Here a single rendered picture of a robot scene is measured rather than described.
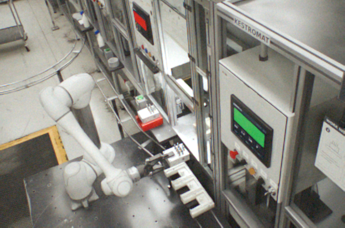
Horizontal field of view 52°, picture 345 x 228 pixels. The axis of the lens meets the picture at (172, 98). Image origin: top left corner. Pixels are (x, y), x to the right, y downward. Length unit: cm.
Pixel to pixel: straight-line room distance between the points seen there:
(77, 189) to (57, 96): 67
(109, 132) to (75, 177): 169
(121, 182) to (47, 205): 87
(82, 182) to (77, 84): 66
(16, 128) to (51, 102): 253
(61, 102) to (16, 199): 185
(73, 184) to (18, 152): 186
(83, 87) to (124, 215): 86
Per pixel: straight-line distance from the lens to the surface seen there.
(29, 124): 445
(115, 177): 185
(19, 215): 354
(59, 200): 257
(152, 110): 247
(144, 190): 244
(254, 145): 142
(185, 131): 244
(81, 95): 203
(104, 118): 415
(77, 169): 232
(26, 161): 397
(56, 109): 197
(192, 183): 216
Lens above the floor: 257
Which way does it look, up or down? 38 degrees down
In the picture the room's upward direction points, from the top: 8 degrees counter-clockwise
